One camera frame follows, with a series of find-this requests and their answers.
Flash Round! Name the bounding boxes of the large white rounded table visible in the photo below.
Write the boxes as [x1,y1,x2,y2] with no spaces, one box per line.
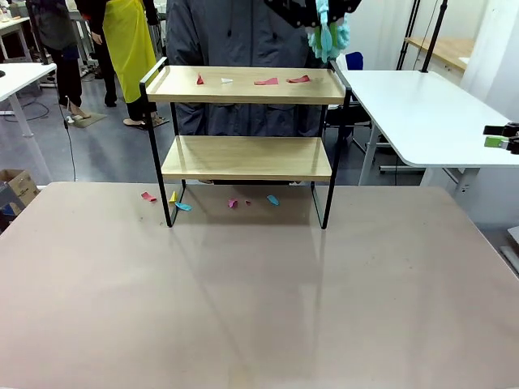
[338,69,519,187]

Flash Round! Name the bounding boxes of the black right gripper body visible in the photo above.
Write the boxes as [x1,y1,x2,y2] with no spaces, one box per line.
[504,121,519,156]

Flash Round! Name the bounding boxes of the black clamp pole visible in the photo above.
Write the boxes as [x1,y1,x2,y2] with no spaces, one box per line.
[26,0,52,66]

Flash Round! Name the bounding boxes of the black tripod legs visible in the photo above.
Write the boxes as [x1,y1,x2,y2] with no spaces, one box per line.
[396,0,422,71]

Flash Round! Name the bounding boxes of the distant white workbench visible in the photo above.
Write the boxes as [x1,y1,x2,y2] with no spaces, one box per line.
[0,15,32,62]

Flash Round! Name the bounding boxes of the floor mat with slippers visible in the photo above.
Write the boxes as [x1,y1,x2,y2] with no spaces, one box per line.
[66,111,107,129]

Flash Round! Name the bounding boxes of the teal chenille duster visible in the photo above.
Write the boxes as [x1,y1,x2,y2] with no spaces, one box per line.
[307,0,350,62]

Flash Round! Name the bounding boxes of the bystander in dark clothes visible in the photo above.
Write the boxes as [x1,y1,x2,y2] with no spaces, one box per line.
[28,0,88,121]

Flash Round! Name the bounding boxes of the two-tier wooden shelf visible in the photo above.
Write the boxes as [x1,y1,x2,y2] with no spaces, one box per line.
[139,56,353,230]

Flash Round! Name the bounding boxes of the black floor cable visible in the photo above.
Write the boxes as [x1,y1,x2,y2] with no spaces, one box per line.
[58,95,78,182]

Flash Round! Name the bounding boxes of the small white desk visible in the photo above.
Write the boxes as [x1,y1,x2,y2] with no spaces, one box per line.
[0,61,58,138]

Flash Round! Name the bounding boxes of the grey metal base plate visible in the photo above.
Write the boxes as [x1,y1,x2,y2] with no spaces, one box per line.
[500,226,519,280]

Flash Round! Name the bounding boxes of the wooden top table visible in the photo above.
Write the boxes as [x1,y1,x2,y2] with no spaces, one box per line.
[404,36,476,73]

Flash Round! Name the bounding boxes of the cardboard box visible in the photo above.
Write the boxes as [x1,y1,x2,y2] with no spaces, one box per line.
[0,169,41,222]

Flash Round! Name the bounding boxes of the person in grey jacket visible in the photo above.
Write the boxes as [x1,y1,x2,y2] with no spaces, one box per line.
[165,0,340,138]

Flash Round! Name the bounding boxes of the bystander in yellow apron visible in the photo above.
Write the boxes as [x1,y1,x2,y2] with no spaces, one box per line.
[76,0,167,127]

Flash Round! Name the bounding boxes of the black stand pole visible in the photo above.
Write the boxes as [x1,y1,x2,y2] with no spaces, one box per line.
[420,0,449,74]

